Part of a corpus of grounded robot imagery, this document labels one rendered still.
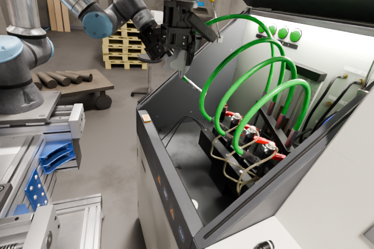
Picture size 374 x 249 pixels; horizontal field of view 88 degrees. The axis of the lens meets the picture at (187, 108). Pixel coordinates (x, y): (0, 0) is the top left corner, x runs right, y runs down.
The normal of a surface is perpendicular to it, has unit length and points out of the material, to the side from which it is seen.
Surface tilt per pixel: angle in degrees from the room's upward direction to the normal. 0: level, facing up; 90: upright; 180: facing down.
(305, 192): 76
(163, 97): 90
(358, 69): 90
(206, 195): 0
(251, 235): 0
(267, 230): 0
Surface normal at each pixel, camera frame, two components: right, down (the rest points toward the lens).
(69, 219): 0.12, -0.86
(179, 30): 0.41, 0.50
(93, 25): 0.07, 0.51
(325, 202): -0.85, -0.10
